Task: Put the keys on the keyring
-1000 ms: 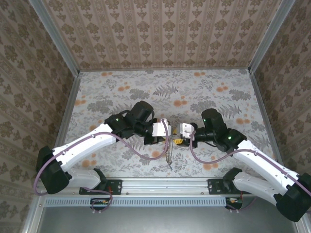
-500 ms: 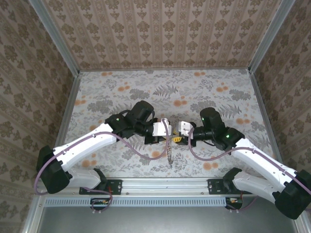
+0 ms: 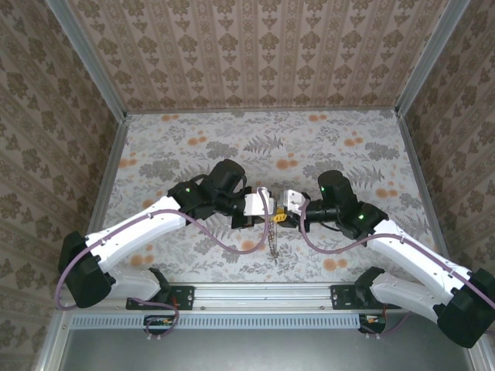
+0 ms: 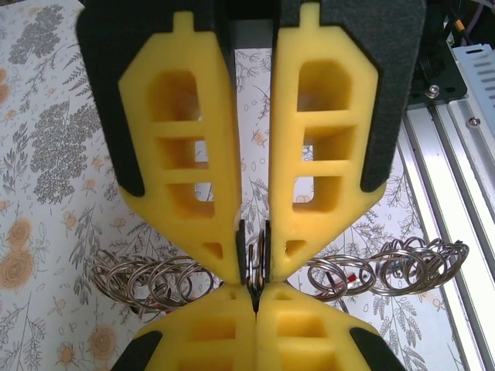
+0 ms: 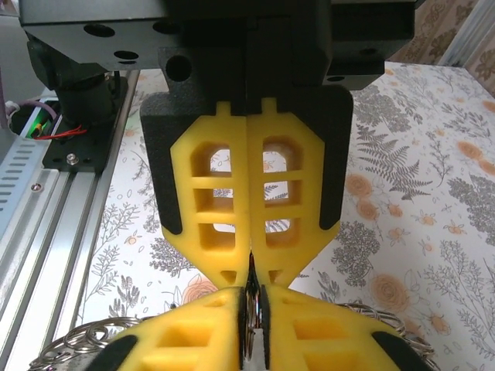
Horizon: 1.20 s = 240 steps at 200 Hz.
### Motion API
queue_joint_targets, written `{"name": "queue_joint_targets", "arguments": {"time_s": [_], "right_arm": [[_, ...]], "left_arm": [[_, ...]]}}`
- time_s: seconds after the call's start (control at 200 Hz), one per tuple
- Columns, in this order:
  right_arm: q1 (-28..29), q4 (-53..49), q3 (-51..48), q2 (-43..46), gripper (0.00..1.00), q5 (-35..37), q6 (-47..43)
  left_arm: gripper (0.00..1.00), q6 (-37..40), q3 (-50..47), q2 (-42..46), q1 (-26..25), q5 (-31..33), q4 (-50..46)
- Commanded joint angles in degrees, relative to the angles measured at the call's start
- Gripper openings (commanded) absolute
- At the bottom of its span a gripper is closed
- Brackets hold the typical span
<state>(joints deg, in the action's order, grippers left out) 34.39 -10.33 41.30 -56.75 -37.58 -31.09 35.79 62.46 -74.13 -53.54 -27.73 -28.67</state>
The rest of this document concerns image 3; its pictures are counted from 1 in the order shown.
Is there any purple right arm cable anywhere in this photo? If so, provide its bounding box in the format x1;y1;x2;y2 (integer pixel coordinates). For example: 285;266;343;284
299;200;495;310

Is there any metal chain with yellow tag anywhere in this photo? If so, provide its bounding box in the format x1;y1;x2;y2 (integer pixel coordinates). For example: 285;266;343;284
268;222;282;266

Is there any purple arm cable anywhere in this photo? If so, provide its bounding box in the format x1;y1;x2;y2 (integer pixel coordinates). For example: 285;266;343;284
56;187;271;312
299;200;495;310

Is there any grey slotted cable duct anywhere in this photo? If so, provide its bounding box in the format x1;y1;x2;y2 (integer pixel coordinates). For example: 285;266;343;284
70;313;363;330

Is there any aluminium table side rail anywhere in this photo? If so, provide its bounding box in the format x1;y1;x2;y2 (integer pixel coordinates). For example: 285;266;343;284
46;115;131;371
396;114;495;371

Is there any aluminium frame post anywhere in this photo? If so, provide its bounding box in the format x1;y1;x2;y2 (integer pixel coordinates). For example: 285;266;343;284
394;0;471;117
45;0;128;119

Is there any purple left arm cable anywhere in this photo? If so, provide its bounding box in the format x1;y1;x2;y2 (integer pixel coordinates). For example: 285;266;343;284
56;187;271;312

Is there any aluminium table end rail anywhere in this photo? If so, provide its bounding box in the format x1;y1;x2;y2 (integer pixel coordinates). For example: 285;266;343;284
125;107;399;115

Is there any grey metal shelf sheet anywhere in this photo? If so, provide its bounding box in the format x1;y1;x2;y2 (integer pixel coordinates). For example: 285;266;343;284
57;328;484;371

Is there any floral patterned table covering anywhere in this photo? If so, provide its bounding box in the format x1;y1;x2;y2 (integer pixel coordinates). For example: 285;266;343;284
102;111;440;289

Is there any short purple base cable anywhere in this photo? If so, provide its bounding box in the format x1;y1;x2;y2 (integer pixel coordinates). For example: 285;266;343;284
359;311;413;338
127;296;179;341

